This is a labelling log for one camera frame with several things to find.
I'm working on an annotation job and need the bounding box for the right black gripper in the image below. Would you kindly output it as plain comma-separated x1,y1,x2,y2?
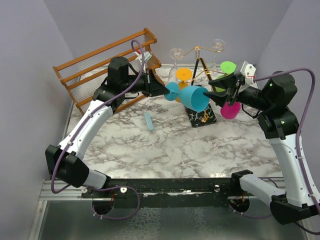
204,71,272,111

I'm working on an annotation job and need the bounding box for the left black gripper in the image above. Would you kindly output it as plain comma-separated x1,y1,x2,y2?
121,68,170,97

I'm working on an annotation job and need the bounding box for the pink plastic goblet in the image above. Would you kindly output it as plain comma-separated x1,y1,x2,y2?
220,102,241,120

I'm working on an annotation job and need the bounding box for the green plastic goblet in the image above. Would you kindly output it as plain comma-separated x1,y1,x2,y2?
216,61,237,80

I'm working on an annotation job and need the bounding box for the orange plastic goblet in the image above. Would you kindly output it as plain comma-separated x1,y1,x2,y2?
175,68,193,90

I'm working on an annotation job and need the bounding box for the blue plastic goblet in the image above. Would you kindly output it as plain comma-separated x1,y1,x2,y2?
164,82,210,112

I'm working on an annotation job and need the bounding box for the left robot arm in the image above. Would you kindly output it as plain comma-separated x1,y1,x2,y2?
45,56,169,198

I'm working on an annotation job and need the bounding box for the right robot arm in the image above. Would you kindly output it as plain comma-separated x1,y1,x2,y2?
204,70,320,225

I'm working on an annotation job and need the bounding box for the wooden shelf rack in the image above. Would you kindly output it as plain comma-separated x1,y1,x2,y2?
53,28,162,114

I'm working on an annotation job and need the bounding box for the light blue nail file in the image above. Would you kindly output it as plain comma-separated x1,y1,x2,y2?
144,112,154,132

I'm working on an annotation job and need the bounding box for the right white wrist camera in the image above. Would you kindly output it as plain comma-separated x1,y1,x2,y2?
233,61,256,86

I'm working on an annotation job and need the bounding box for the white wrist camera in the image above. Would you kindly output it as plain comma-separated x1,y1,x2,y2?
233,61,256,86
135,51,153,65

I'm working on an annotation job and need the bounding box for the gold wire glass rack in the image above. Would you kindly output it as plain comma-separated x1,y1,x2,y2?
183,46,217,128

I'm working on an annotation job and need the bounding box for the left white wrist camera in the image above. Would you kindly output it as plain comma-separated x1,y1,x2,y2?
135,51,153,65

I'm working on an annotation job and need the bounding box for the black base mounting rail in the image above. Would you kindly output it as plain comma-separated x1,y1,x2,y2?
81,177,243,209

